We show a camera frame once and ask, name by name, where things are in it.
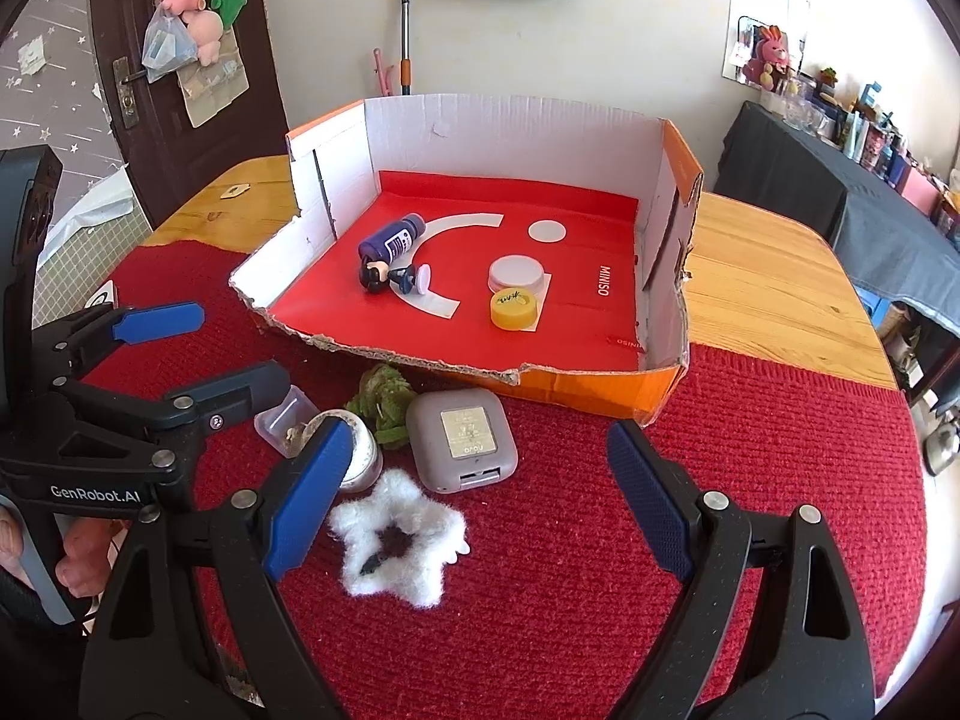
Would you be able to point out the silver and orange mop pole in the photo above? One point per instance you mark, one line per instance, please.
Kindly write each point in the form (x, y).
(406, 30)

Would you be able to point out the person's left hand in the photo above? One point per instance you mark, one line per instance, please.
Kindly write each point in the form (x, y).
(86, 540)

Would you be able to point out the green knit scrunchie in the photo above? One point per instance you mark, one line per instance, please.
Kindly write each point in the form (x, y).
(386, 397)

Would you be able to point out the pink bunny plush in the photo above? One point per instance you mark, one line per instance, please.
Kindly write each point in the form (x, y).
(771, 56)

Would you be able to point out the red knitted blanket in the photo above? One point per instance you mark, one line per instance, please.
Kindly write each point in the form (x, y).
(562, 615)

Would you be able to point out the pink hanger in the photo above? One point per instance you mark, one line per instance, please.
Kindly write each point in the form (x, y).
(384, 75)

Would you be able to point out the green plush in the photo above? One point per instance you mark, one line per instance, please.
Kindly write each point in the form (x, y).
(229, 0)

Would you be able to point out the purple bottle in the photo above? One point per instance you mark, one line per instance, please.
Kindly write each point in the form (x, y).
(390, 238)

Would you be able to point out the orange cardboard box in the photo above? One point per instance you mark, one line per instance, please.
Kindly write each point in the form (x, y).
(450, 127)

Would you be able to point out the white round lids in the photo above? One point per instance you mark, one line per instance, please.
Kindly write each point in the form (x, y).
(514, 270)

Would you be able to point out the pale pink plush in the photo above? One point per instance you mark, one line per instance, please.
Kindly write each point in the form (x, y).
(204, 34)

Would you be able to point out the cluster of bottles and cups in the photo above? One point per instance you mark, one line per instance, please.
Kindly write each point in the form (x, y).
(870, 142)

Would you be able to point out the white fluffy scrunchie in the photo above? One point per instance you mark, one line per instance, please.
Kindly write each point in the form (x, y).
(420, 510)

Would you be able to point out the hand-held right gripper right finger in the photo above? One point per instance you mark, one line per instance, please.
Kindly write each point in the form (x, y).
(652, 495)

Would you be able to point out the beige cloth pouch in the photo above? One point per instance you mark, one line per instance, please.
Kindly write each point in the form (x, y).
(214, 94)

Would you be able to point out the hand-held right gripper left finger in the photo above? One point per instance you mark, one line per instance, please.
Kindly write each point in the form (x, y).
(307, 495)

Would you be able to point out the white round jar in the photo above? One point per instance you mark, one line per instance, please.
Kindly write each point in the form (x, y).
(364, 457)

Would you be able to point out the side table with dark cloth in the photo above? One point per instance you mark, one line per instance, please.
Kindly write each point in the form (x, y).
(825, 195)

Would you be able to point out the red flat shopping bag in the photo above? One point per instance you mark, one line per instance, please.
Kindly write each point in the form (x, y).
(570, 300)

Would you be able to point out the dark brown door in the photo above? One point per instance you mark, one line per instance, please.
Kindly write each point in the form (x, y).
(165, 157)

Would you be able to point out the clear plastic container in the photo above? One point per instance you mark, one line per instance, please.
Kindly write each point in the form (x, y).
(281, 420)

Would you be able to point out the dark-haired figurine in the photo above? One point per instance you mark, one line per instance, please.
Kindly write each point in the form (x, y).
(375, 274)

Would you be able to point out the grey case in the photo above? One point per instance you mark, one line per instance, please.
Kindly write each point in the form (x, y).
(435, 457)

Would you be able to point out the small wooden tag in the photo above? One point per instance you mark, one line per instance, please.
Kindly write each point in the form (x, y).
(236, 190)

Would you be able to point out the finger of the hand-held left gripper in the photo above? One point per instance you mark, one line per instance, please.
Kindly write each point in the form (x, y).
(161, 321)
(240, 386)

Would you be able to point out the clear plastic bag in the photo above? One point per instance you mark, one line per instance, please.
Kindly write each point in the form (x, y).
(165, 49)

